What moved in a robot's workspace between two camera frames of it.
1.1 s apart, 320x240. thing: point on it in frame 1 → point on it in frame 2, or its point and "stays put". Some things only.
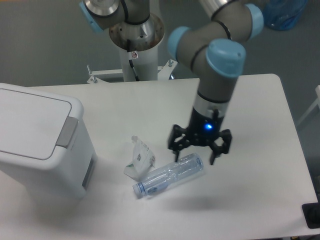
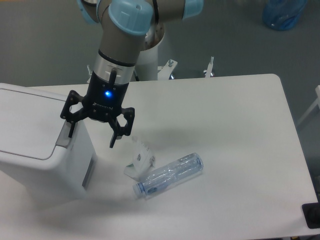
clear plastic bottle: x=154 y=182 stays put
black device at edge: x=311 y=212 stays put
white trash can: x=46 y=151 stays put
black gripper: x=203 y=129 → x=103 y=103
